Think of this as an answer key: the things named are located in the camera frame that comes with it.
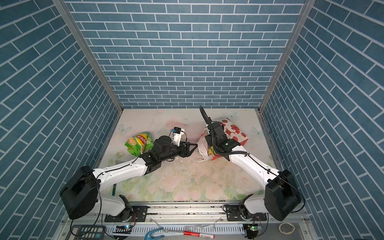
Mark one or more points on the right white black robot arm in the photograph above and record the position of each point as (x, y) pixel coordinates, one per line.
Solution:
(281, 195)

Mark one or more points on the white cable duct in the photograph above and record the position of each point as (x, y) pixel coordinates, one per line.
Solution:
(170, 230)

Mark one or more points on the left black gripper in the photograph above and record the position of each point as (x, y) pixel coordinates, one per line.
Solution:
(187, 152)

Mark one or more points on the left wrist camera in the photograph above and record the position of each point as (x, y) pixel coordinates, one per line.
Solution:
(177, 134)

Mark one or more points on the red marker pen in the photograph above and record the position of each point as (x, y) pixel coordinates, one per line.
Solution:
(200, 235)

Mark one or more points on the red white paper bag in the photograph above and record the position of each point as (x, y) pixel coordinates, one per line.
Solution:
(232, 132)

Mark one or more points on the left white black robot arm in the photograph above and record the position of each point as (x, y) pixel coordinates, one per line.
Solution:
(82, 193)

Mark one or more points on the green chips bag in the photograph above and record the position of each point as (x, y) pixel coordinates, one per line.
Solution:
(139, 144)

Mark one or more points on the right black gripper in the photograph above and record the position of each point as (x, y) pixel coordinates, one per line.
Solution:
(208, 138)

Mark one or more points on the aluminium rail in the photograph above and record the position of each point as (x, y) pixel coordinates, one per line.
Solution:
(175, 213)

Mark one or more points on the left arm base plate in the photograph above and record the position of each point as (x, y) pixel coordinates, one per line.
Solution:
(136, 214)

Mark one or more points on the black calculator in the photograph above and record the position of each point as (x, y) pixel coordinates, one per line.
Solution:
(85, 232)

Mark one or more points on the fruit candy bag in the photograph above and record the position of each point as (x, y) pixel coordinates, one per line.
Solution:
(211, 151)

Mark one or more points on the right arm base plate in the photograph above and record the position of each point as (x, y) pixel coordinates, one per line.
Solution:
(237, 213)

